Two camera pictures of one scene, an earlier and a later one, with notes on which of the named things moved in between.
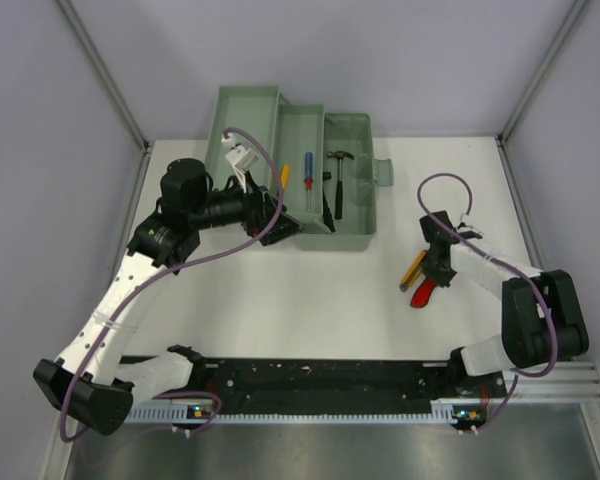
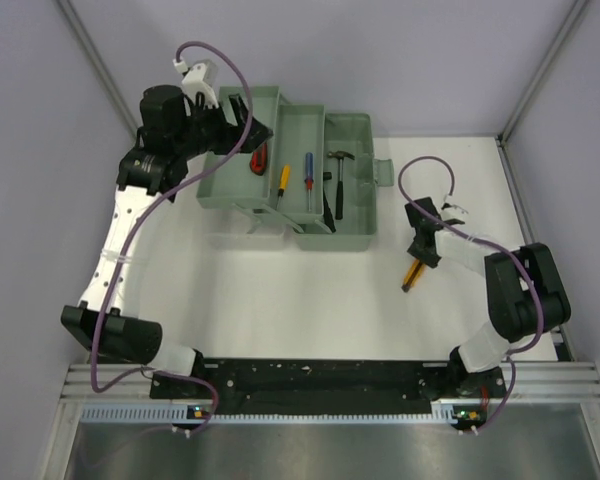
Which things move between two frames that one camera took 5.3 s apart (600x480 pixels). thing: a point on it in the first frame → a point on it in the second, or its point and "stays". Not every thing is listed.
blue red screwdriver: x=309 y=177 stays
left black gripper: x=259 y=208 → x=230 y=133
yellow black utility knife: x=413 y=273 stays
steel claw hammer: x=340 y=155 stays
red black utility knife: x=421 y=296 → x=259 y=160
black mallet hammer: x=327 y=218 stays
